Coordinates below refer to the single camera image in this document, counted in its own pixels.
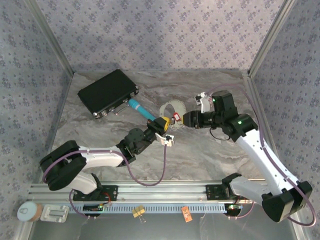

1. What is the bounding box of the metal key holder plate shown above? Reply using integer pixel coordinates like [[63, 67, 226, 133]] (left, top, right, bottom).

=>
[[159, 99, 187, 131]]

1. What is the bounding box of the teal marker pen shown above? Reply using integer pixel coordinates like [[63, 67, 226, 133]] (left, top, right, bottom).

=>
[[127, 98, 163, 121]]

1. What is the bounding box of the black hard case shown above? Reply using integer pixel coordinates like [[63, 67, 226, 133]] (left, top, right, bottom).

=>
[[76, 69, 140, 120]]

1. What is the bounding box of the gold binder clip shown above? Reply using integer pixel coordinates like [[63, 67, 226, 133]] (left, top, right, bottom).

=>
[[131, 205, 148, 224]]

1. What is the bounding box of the small green circuit board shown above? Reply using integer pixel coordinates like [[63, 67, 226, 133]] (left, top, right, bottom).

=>
[[82, 203, 112, 214], [224, 203, 245, 214]]

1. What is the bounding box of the orange paper tag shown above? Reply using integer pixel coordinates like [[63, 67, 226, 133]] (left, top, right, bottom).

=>
[[181, 206, 193, 223]]

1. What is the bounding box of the can with pale lid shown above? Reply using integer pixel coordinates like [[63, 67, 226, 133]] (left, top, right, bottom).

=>
[[16, 201, 43, 223]]

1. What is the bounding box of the aluminium frame bar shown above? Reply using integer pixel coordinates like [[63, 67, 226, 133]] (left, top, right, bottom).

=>
[[31, 71, 76, 186], [242, 70, 320, 240]]

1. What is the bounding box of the thin black cable loop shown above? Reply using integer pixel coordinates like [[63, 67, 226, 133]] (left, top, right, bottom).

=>
[[209, 126, 232, 142]]

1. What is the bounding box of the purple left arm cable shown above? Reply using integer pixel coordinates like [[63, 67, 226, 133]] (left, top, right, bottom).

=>
[[41, 143, 169, 220]]

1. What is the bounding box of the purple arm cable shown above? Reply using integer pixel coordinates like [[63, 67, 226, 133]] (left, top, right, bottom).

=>
[[41, 143, 169, 220], [203, 83, 318, 228]]

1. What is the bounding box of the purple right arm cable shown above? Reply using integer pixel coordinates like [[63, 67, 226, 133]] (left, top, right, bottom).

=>
[[203, 83, 318, 228]]

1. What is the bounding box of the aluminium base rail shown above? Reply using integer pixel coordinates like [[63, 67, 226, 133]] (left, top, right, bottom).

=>
[[27, 181, 273, 202]]

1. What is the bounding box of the slotted grey cable duct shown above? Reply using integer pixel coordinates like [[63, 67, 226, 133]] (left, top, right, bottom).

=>
[[67, 203, 230, 215]]

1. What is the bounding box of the aluminium frame post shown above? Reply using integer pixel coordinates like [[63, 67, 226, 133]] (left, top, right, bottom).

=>
[[24, 0, 76, 75], [246, 0, 299, 76]]

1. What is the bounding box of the white bracket plate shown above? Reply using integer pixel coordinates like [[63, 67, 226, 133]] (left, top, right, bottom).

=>
[[39, 204, 70, 223]]

